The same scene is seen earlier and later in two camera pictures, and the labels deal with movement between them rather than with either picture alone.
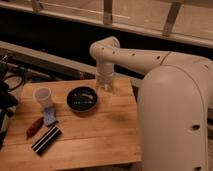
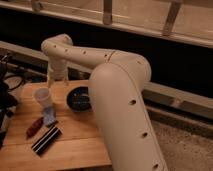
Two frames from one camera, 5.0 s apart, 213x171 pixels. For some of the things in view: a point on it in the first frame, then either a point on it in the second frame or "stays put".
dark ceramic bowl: [82, 99] stays put
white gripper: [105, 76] -> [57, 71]
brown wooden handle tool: [34, 127] stays put
